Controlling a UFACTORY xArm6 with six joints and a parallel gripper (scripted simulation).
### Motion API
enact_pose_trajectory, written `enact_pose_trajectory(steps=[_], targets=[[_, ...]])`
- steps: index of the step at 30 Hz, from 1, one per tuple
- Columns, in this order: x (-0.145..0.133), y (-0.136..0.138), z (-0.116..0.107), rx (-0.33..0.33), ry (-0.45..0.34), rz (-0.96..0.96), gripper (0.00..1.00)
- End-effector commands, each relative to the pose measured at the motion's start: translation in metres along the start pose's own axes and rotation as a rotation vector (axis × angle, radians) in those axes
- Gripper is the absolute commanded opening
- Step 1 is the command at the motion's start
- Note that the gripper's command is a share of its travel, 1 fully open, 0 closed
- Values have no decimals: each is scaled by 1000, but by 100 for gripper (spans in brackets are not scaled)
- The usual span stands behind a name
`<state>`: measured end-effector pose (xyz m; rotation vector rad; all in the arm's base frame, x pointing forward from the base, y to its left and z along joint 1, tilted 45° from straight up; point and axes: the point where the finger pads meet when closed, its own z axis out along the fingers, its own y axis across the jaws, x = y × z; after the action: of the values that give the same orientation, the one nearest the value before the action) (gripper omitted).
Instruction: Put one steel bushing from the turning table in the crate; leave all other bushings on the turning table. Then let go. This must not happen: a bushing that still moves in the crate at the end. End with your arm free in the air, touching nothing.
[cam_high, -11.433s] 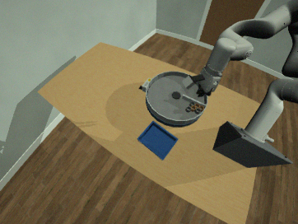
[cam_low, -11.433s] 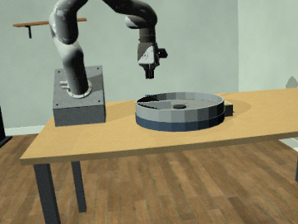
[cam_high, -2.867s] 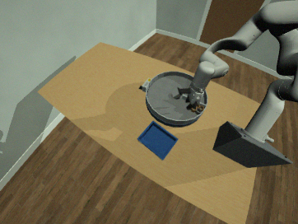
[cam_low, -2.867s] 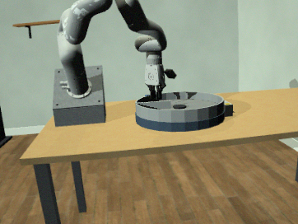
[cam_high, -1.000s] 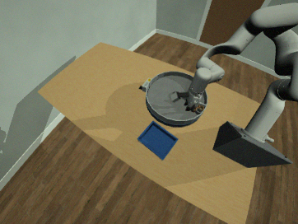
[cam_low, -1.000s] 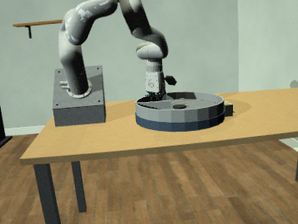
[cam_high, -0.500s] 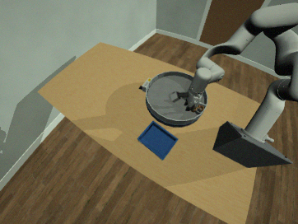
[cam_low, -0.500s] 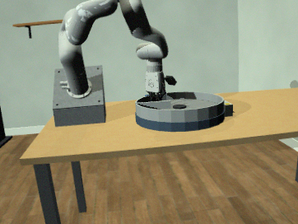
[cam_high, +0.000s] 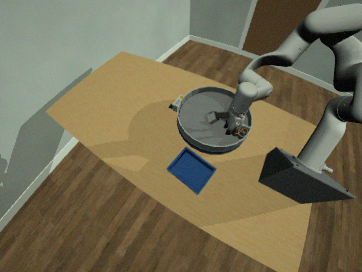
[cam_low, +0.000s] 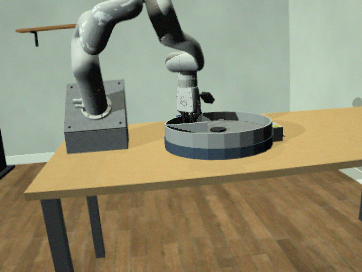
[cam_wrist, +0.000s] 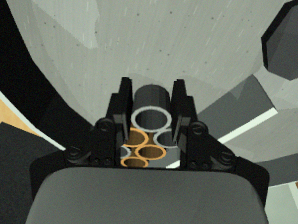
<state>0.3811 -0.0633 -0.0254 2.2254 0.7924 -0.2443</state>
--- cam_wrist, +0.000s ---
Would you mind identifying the bronze bushing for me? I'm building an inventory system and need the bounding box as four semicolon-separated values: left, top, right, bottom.
121;147;149;167
135;132;166;160
123;122;149;147

